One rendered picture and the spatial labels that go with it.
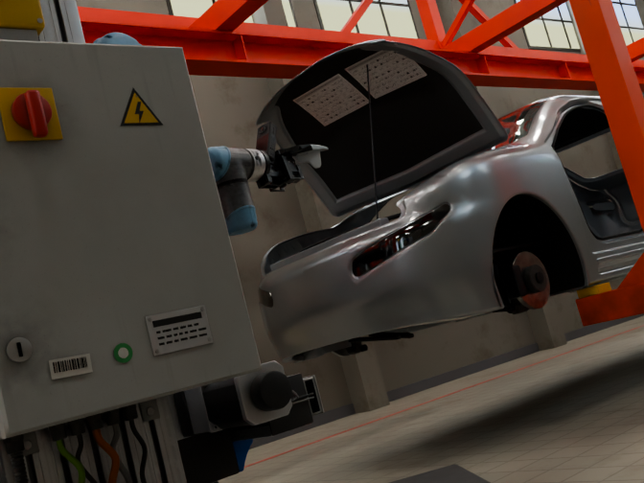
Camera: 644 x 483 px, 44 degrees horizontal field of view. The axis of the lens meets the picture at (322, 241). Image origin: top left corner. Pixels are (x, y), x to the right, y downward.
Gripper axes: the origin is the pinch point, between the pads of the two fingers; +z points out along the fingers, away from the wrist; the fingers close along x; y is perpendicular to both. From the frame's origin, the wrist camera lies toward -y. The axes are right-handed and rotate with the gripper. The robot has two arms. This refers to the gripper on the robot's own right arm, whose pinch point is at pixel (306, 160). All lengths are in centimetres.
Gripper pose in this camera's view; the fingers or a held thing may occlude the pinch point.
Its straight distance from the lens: 200.1
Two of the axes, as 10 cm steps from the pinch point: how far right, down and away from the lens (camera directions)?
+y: 3.5, 9.1, -2.1
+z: 6.0, -0.5, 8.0
